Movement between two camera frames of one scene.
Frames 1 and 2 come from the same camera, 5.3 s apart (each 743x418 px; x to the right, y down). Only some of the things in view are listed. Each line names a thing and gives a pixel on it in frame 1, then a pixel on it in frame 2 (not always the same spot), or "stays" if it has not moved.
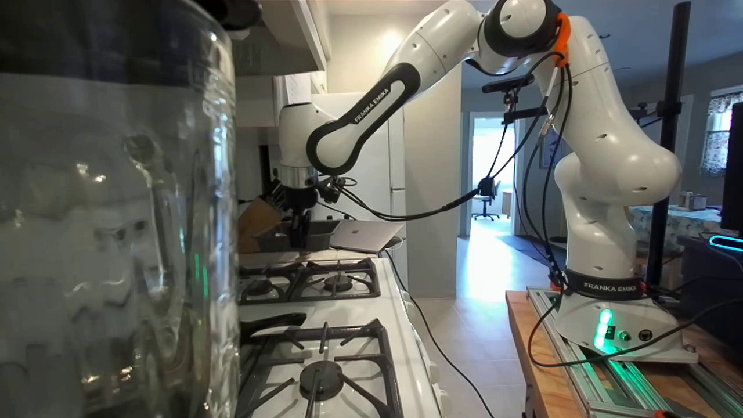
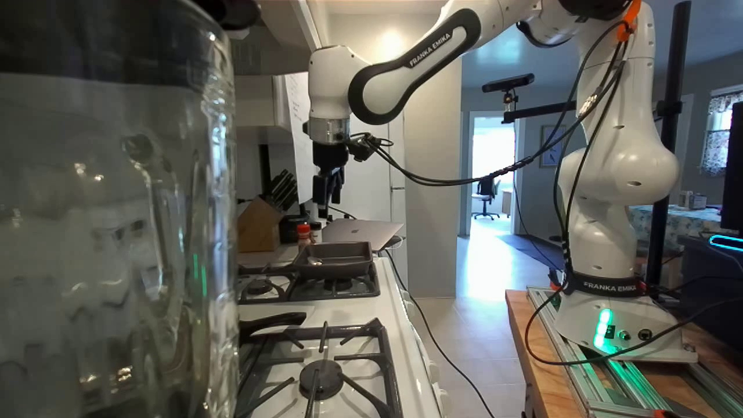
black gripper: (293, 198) → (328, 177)
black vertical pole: (672, 108) stays
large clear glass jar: (119, 212) stays
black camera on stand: (506, 89) stays
